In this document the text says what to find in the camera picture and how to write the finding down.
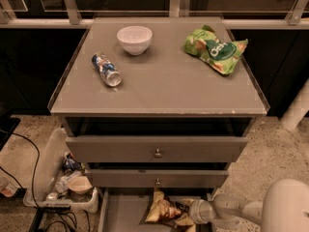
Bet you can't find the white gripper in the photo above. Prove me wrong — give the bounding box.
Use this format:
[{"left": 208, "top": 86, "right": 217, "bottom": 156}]
[{"left": 189, "top": 199, "right": 216, "bottom": 224}]

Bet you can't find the brown chip bag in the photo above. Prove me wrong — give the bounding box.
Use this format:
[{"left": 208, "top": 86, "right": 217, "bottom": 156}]
[{"left": 144, "top": 188, "right": 196, "bottom": 232}]

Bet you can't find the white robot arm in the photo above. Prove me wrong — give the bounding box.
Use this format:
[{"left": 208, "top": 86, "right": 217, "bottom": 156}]
[{"left": 189, "top": 179, "right": 309, "bottom": 232}]

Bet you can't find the middle grey drawer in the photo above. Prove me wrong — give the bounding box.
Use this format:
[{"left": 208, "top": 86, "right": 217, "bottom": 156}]
[{"left": 86, "top": 169, "right": 229, "bottom": 188}]

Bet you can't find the grey drawer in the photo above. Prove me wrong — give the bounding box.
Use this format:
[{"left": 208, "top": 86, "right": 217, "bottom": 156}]
[
  {"left": 86, "top": 169, "right": 229, "bottom": 188},
  {"left": 98, "top": 188, "right": 212, "bottom": 232},
  {"left": 66, "top": 135, "right": 247, "bottom": 163}
]

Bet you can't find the bottom grey drawer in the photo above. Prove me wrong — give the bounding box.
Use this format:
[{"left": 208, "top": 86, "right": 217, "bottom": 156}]
[{"left": 98, "top": 188, "right": 212, "bottom": 232}]

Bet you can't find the grey drawer cabinet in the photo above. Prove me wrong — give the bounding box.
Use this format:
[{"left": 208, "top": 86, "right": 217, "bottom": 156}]
[{"left": 47, "top": 15, "right": 270, "bottom": 232}]

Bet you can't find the top grey drawer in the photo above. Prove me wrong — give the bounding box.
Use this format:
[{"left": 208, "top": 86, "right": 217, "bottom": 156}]
[{"left": 66, "top": 135, "right": 247, "bottom": 163}]

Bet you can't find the green chip bag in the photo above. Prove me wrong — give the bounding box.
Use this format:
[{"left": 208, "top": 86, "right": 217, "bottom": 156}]
[{"left": 183, "top": 25, "right": 248, "bottom": 75}]

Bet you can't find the white cup in bin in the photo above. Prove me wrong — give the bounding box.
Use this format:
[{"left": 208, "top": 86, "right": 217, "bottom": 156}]
[{"left": 68, "top": 176, "right": 93, "bottom": 194}]

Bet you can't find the plastic bottle in bin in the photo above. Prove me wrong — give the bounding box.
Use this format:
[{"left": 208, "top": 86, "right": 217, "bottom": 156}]
[{"left": 55, "top": 171, "right": 82, "bottom": 193}]

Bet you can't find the clear plastic bin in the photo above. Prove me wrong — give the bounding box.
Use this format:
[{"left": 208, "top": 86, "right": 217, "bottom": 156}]
[{"left": 23, "top": 129, "right": 98, "bottom": 214}]

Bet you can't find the blue soda can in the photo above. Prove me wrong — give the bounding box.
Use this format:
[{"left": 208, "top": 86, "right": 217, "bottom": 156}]
[{"left": 92, "top": 52, "right": 122, "bottom": 87}]

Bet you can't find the white bowl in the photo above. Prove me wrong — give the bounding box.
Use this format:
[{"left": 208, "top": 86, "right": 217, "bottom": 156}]
[{"left": 117, "top": 26, "right": 153, "bottom": 55}]

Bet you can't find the small cup on floor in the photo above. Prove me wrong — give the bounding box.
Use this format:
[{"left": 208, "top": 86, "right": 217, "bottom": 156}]
[{"left": 0, "top": 177, "right": 17, "bottom": 197}]

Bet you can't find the metal window railing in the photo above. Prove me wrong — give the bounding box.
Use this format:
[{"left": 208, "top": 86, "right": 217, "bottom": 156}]
[{"left": 1, "top": 0, "right": 308, "bottom": 25}]

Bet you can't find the white post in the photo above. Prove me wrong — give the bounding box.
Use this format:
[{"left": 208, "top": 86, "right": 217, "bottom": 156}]
[{"left": 280, "top": 78, "right": 309, "bottom": 131}]

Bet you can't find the black floor cable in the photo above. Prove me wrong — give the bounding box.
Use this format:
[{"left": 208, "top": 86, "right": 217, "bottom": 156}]
[{"left": 0, "top": 129, "right": 91, "bottom": 232}]

